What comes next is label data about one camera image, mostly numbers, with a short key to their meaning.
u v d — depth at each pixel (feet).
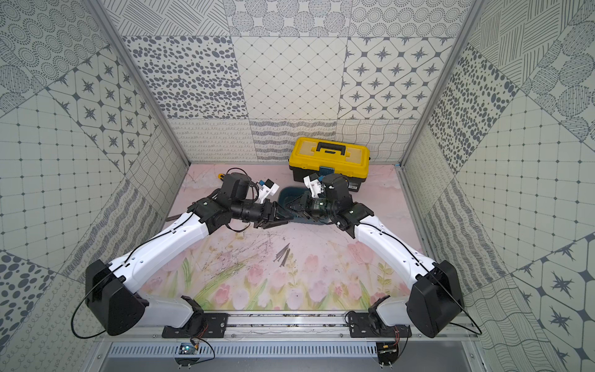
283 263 2.89
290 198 2.35
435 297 1.32
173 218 3.31
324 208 2.12
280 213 2.16
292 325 2.50
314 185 2.35
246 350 2.30
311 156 3.33
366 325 2.44
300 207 2.14
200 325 2.26
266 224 2.10
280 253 2.97
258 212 2.08
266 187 2.29
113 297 1.26
